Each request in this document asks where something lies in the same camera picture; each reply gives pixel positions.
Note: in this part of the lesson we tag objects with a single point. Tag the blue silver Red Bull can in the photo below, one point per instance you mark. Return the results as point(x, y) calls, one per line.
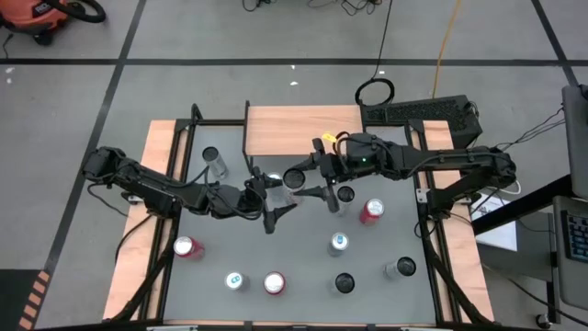
point(339, 241)
point(235, 280)

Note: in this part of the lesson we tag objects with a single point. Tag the pale silver-blue Red Bull can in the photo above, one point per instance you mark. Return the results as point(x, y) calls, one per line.
point(280, 197)

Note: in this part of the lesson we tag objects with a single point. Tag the white paper sheet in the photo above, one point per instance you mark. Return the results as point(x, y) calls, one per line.
point(503, 234)

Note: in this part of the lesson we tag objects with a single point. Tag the red Fanta strawberry can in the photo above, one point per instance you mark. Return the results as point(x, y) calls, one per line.
point(186, 247)
point(373, 209)
point(274, 282)

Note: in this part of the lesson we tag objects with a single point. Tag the wooden shelf with black legs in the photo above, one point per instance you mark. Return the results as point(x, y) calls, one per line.
point(298, 131)

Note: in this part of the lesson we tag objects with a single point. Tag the black aluminium rig frame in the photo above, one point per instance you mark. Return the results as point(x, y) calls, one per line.
point(216, 122)

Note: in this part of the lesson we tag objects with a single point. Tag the yellow tape tag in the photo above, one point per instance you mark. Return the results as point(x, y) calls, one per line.
point(328, 137)

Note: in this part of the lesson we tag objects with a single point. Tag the white blue slim can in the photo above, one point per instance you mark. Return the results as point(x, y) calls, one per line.
point(404, 266)
point(216, 163)

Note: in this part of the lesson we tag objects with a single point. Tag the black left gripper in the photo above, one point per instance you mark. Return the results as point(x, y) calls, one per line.
point(234, 202)

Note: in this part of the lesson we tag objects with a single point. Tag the black keyboard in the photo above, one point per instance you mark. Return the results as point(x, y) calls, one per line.
point(576, 234)

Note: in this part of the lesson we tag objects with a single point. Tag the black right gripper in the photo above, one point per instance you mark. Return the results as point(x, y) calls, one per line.
point(367, 156)

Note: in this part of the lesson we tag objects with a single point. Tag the orange shop vacuum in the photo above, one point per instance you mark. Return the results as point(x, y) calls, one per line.
point(32, 14)

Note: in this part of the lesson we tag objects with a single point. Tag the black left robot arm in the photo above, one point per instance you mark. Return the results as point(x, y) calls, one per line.
point(151, 188)

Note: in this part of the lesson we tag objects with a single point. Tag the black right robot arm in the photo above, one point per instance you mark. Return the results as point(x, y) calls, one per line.
point(459, 158)

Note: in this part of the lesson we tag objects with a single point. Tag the black mat with orange stripes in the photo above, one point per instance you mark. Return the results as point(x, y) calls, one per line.
point(14, 294)

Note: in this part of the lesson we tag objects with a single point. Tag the black diagonal beam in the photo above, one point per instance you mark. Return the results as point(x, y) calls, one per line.
point(523, 204)

